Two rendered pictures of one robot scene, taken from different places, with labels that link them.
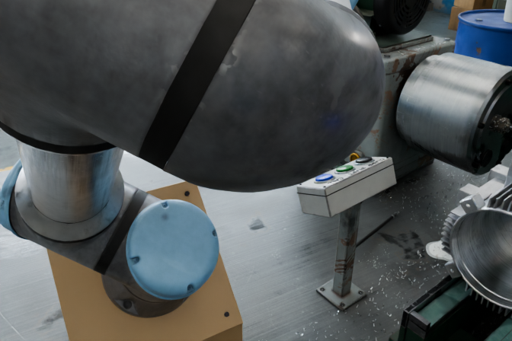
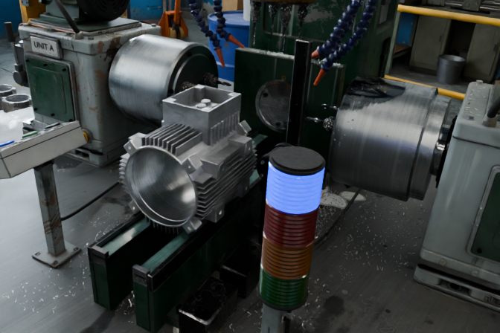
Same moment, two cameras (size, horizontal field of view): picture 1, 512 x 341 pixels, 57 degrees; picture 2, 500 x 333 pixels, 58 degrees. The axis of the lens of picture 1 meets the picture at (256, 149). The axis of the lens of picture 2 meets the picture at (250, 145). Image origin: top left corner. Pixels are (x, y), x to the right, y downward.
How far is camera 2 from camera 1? 0.26 m
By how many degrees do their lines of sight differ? 22
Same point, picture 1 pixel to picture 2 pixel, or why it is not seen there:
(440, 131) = (143, 99)
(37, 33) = not seen: outside the picture
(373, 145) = (96, 122)
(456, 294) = (140, 226)
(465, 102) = (156, 73)
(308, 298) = (23, 264)
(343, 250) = (45, 212)
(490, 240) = (170, 178)
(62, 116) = not seen: outside the picture
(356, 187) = (39, 149)
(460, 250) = (138, 189)
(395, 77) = (103, 57)
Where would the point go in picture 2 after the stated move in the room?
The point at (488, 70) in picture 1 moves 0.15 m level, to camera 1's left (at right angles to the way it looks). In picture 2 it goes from (173, 45) to (112, 47)
